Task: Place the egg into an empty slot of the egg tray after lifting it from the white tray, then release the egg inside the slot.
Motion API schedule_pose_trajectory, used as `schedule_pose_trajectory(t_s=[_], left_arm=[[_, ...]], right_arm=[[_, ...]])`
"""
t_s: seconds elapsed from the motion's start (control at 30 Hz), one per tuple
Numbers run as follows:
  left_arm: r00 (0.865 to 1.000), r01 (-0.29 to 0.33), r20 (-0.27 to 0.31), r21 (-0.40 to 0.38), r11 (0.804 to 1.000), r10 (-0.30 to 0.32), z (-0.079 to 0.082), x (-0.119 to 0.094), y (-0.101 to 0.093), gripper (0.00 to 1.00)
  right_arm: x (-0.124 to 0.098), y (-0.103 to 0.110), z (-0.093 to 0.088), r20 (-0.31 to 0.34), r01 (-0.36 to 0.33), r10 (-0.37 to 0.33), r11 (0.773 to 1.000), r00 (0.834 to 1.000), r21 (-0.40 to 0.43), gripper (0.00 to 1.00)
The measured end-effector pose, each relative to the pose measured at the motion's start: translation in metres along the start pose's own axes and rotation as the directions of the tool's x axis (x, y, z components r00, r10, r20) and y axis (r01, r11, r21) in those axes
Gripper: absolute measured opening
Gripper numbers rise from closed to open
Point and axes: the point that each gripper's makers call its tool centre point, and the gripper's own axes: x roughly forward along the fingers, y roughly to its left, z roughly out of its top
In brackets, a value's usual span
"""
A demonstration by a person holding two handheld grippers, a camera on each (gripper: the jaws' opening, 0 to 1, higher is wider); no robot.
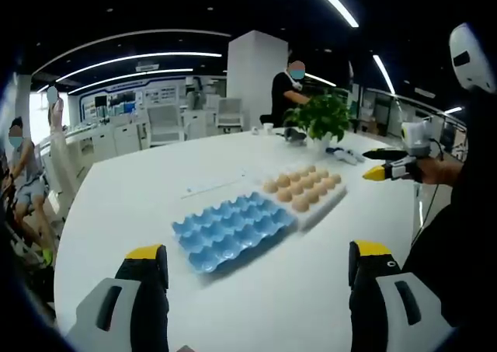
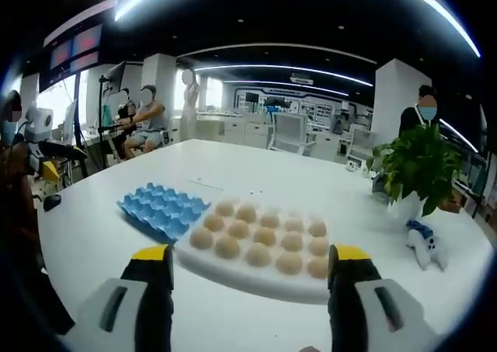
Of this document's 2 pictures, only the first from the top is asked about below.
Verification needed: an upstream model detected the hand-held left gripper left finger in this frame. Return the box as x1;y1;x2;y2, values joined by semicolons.
64;244;171;352

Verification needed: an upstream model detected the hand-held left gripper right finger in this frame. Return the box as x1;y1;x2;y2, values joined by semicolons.
348;239;454;352

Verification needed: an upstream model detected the group of brown eggs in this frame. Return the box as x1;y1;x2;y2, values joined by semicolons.
262;165;342;212

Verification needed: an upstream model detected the blue egg tray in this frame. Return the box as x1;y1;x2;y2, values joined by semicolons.
172;191;299;275

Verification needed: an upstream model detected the white egg carton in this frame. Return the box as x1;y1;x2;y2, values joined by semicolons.
259;164;348;231

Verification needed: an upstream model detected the person's right hand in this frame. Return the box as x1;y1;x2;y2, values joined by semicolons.
415;159;465;186

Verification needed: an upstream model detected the blue and white tool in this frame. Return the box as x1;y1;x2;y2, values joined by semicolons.
325;146;367;167

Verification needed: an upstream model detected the green potted plant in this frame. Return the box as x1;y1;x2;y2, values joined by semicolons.
282;90;353;152

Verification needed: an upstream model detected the dark grey object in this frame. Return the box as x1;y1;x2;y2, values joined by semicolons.
284;127;308;146

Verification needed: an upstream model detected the white worn device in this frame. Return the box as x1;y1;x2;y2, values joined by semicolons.
448;22;497;93

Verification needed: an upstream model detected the person's black shirt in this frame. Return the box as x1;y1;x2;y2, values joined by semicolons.
401;84;497;332

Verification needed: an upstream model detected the white table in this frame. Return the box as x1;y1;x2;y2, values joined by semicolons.
54;127;428;352

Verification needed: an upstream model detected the white office chair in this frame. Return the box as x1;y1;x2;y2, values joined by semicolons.
146;104;186;148
215;96;245;136

